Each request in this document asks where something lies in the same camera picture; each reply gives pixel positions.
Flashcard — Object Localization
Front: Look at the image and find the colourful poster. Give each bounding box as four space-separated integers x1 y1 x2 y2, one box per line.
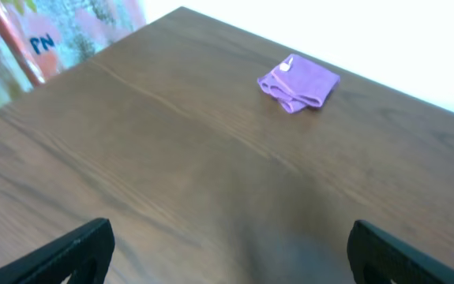
0 0 147 107

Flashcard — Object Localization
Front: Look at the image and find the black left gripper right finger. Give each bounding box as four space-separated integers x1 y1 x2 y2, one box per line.
347 220 454 284

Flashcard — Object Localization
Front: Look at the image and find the purple microfiber cloth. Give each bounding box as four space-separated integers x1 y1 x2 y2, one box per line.
257 54 340 114

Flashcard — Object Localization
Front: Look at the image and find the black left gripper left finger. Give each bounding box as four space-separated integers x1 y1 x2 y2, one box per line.
0 218 115 284

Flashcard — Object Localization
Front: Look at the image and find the red pole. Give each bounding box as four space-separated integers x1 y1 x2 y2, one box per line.
0 1 45 87

